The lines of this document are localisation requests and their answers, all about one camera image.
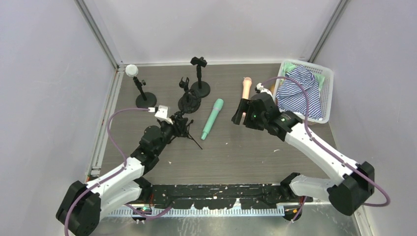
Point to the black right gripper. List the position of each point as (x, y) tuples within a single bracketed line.
[(246, 109)]

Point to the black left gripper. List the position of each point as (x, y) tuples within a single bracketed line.
[(175, 120)]

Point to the white microphone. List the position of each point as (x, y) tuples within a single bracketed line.
[(131, 70)]

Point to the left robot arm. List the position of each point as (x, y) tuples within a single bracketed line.
[(86, 204)]

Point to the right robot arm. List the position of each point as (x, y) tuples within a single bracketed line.
[(347, 186)]

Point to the black stand with clip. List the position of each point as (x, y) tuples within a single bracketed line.
[(200, 86)]

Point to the green microphone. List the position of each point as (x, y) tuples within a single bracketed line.
[(217, 107)]

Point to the pink microphone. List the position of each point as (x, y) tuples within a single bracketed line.
[(247, 83)]

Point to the blue striped cloth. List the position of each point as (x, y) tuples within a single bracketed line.
[(299, 92)]

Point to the green cloth in basket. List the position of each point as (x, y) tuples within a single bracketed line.
[(287, 67)]

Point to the white plastic basket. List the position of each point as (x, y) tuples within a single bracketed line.
[(325, 93)]

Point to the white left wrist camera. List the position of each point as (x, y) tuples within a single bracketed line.
[(161, 113)]

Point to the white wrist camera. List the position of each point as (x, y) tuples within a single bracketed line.
[(161, 113), (259, 88)]

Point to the black shock mount stand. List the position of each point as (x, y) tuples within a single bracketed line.
[(191, 100)]

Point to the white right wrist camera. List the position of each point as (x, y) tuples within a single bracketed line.
[(259, 88)]

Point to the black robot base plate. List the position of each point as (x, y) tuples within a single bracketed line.
[(216, 196)]

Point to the aluminium frame rail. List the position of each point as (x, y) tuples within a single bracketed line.
[(101, 138)]

